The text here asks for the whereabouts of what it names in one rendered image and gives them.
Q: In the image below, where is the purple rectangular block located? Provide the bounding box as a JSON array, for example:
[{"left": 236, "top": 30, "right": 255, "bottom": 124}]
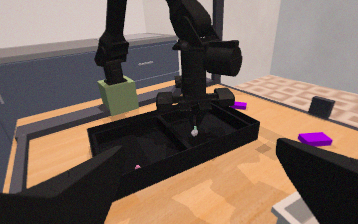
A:
[{"left": 230, "top": 102, "right": 247, "bottom": 110}]

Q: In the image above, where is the black metal camera frame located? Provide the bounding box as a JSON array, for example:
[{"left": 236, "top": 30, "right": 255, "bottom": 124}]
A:
[{"left": 171, "top": 0, "right": 224, "bottom": 92}]

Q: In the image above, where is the purple flat block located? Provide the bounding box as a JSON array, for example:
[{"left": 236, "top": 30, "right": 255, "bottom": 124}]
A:
[{"left": 297, "top": 132, "right": 333, "bottom": 146}]

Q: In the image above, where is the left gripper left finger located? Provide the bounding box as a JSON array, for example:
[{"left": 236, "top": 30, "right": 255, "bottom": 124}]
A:
[{"left": 0, "top": 145, "right": 125, "bottom": 224}]

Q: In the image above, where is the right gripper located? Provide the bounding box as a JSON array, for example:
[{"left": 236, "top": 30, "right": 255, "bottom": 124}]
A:
[{"left": 156, "top": 71, "right": 235, "bottom": 129}]

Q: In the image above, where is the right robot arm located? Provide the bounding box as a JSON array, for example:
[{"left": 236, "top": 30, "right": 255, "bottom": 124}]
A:
[{"left": 95, "top": 0, "right": 243, "bottom": 85}]

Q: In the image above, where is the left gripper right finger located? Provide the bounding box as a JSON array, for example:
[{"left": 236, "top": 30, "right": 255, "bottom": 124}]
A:
[{"left": 275, "top": 138, "right": 358, "bottom": 224}]

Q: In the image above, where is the grey open-top bin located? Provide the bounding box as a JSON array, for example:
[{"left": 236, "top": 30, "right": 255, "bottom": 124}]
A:
[{"left": 271, "top": 191, "right": 318, "bottom": 224}]

